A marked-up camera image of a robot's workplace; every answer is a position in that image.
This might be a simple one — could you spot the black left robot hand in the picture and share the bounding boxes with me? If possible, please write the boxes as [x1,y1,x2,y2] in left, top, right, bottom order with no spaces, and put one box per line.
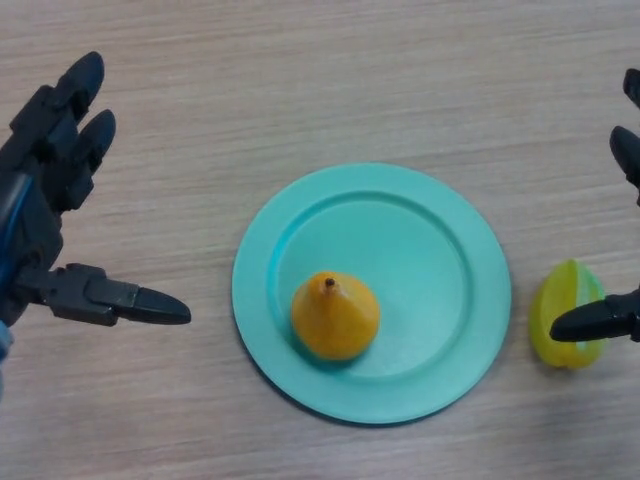
[0,51,193,329]

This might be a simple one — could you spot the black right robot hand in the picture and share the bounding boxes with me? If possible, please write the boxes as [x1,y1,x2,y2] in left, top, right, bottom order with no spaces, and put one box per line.
[548,68,640,344]

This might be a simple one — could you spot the yellow pear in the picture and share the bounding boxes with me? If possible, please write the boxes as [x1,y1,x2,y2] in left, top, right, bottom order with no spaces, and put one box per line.
[290,271,381,362]

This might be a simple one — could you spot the green round plate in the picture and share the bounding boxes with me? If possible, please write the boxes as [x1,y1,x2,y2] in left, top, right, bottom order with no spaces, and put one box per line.
[231,162,512,426]

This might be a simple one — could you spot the yellow-green starfruit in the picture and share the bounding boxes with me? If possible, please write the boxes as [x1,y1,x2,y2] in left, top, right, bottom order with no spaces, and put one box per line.
[528,258,607,371]

